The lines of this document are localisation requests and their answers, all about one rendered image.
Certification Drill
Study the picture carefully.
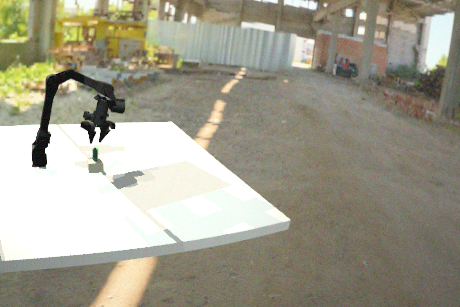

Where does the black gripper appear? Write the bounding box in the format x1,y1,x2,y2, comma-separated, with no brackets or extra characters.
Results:
80,110,115,144

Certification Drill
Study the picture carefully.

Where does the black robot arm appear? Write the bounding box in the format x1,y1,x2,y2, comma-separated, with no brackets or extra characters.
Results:
31,68,125,168

